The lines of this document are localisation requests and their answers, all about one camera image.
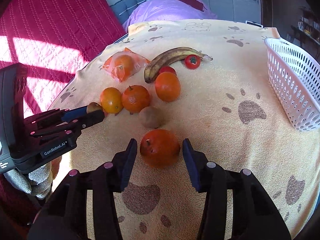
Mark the yellowish orange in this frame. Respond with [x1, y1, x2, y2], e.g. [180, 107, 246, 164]
[100, 87, 123, 114]

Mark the mandarin with stem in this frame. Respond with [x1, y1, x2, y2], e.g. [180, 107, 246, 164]
[121, 85, 151, 113]

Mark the brown kiwi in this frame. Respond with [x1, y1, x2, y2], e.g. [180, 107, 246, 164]
[139, 106, 163, 128]

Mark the round orange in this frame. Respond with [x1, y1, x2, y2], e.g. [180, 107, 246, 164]
[155, 72, 181, 102]

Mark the spotted ripe banana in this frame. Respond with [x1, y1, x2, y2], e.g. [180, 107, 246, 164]
[144, 47, 213, 83]

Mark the red tomato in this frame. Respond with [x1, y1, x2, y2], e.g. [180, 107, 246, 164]
[184, 55, 201, 69]
[159, 66, 177, 75]

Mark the grey gloved left hand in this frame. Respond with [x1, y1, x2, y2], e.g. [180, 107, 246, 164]
[4, 163, 53, 200]

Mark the red quilted bedspread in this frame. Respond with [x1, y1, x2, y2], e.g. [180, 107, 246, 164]
[1, 0, 124, 117]

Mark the yellow paw print towel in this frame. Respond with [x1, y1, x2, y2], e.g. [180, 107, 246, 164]
[53, 20, 319, 239]

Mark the grey padded headboard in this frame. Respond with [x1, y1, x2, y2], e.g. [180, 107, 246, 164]
[110, 0, 146, 24]

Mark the white plastic basket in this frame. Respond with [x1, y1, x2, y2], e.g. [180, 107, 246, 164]
[264, 37, 320, 132]

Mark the white tablet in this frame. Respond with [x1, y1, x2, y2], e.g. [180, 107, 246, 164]
[245, 21, 264, 28]

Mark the pink purple duvet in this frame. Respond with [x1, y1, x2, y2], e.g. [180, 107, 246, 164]
[123, 0, 217, 30]

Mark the dark wooden desk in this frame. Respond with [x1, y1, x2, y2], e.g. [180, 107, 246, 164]
[290, 25, 319, 59]

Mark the dark red pillow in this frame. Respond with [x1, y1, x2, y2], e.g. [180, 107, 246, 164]
[178, 0, 204, 11]

